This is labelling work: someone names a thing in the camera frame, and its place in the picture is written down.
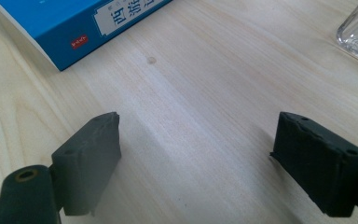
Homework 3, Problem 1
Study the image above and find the blue book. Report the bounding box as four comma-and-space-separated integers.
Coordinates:
0, 0, 173, 72

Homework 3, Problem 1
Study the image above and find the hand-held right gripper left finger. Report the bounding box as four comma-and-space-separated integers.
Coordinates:
50, 111, 122, 217

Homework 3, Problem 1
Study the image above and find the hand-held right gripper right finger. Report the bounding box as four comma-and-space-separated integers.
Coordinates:
269, 111, 358, 218

